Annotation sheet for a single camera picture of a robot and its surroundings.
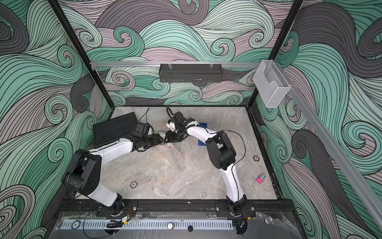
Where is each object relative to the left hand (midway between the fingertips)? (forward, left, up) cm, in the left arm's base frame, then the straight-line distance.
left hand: (159, 139), depth 91 cm
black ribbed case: (+8, +33, -2) cm, 34 cm away
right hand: (-2, -4, -1) cm, 4 cm away
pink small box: (-22, -59, -6) cm, 63 cm away
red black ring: (-10, -60, -7) cm, 61 cm away
